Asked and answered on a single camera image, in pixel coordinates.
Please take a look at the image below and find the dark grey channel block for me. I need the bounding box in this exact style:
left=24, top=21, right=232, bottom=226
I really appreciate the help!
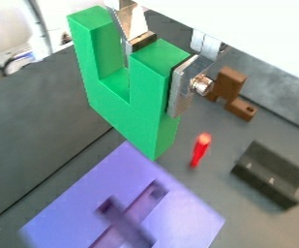
left=231, top=140, right=299, bottom=210

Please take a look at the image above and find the brown cross-shaped block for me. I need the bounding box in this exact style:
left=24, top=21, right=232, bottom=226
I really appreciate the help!
left=205, top=67, right=257, bottom=122

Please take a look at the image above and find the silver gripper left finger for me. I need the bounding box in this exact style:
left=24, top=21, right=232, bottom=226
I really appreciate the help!
left=104, top=0, right=156, bottom=66

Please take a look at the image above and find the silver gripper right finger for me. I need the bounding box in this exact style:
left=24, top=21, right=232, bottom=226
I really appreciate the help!
left=167, top=30, right=225, bottom=118

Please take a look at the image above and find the green U-shaped block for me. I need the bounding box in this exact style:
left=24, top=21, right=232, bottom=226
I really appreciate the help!
left=67, top=6, right=189, bottom=160

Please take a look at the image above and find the purple board with cross slot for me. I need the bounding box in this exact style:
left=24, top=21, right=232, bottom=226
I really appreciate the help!
left=20, top=142, right=225, bottom=248

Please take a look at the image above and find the red peg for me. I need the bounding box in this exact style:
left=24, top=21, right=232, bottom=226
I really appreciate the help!
left=191, top=133, right=211, bottom=168

